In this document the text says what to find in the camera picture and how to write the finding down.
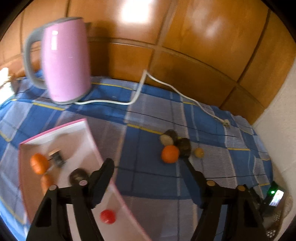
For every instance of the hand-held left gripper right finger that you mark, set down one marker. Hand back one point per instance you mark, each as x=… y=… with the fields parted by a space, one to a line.
x=194 y=183

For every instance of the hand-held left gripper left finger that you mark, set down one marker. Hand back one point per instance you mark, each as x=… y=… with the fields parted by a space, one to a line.
x=103 y=183

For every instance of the small beige round fruit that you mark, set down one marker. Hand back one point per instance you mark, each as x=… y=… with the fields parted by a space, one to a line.
x=198 y=153

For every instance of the small red tomato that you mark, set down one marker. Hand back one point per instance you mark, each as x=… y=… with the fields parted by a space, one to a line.
x=107 y=216

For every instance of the dark brown kiwi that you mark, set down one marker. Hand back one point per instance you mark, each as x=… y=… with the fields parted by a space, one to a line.
x=183 y=147

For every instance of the orange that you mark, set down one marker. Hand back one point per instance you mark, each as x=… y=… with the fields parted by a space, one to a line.
x=39 y=163
x=170 y=154

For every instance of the white tray with pink rim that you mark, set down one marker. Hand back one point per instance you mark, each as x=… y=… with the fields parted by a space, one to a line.
x=76 y=143

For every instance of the brown kiwi half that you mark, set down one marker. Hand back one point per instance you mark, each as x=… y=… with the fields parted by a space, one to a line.
x=167 y=139

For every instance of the small dark object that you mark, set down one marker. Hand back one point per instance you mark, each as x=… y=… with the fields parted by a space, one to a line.
x=56 y=158

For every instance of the orange carrot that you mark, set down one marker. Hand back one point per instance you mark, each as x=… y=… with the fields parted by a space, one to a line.
x=46 y=182

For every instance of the blue plaid bedsheet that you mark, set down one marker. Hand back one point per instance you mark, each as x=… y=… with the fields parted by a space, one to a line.
x=150 y=120

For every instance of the pink electric kettle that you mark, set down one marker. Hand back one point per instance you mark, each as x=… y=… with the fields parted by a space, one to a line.
x=64 y=60

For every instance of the wooden panelled headboard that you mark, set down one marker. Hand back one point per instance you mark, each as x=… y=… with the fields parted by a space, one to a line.
x=185 y=46

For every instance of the white object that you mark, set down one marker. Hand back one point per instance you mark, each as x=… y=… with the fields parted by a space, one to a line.
x=4 y=76

